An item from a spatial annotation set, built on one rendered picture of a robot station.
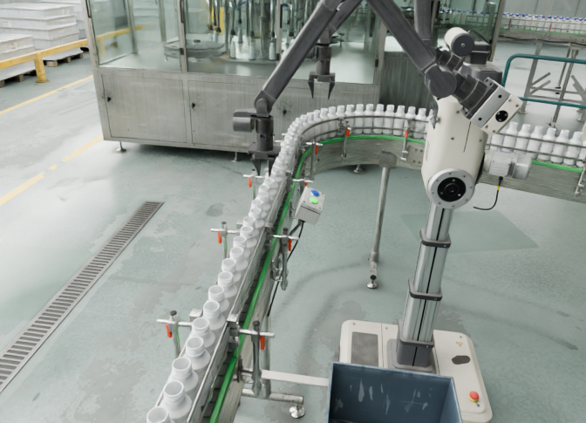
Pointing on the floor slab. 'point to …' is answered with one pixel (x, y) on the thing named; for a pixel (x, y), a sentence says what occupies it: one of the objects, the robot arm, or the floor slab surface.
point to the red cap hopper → (549, 72)
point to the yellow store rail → (41, 57)
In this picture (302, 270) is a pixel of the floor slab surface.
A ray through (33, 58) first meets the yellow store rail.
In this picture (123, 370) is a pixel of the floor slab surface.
